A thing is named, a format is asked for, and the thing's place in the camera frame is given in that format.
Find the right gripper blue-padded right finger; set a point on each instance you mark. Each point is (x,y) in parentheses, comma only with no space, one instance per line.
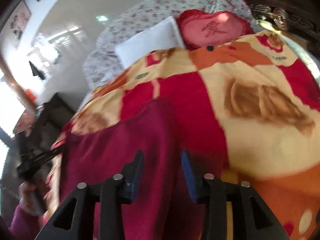
(230,210)

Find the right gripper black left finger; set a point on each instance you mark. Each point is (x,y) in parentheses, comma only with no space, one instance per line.
(74,219)

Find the dark red fleece garment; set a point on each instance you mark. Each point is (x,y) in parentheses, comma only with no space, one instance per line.
(162,130)

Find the magenta sleeve forearm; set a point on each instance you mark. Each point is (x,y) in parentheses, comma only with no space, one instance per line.
(25,226)

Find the person's left hand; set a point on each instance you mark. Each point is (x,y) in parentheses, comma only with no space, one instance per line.
(50,192)

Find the dark wooden side table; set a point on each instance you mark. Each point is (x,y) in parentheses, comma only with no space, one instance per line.
(42,129)

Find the orange red patterned blanket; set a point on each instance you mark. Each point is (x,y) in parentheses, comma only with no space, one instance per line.
(263,97)

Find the floral quilt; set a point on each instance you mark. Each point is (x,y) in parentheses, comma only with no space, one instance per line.
(102,64)

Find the white pillow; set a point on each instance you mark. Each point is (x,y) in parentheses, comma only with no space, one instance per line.
(164,35)

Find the red heart-shaped cushion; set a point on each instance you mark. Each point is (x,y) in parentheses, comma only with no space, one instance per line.
(200,29)

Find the carved dark wooden headboard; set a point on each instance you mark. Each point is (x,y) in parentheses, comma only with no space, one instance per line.
(294,16)

